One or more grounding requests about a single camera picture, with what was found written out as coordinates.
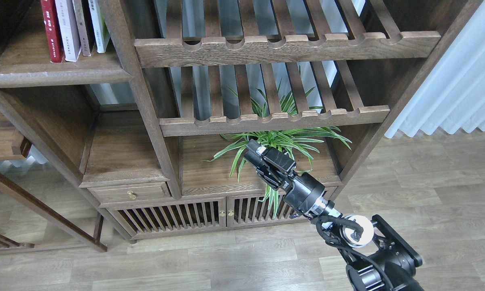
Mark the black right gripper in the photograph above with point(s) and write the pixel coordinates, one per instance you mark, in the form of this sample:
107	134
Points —
303	193

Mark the white lavender book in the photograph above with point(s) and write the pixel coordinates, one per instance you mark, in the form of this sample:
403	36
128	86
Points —
69	29

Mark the red cover book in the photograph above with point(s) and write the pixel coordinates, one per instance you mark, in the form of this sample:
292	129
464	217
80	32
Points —
51	24

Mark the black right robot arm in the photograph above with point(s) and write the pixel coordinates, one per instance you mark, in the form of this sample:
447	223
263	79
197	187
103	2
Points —
377	257

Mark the green spider plant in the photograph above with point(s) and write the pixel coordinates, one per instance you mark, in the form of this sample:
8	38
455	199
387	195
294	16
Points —
283	140

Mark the dark wooden bookshelf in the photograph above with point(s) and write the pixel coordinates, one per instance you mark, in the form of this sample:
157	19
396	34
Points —
177	74

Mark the brass drawer knob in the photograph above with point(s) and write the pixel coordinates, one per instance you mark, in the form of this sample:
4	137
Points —
132	195

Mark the white curtain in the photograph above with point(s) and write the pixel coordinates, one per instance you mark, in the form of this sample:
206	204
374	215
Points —
453	95

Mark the white green upright book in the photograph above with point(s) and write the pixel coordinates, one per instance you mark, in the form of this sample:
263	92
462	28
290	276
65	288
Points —
102	36

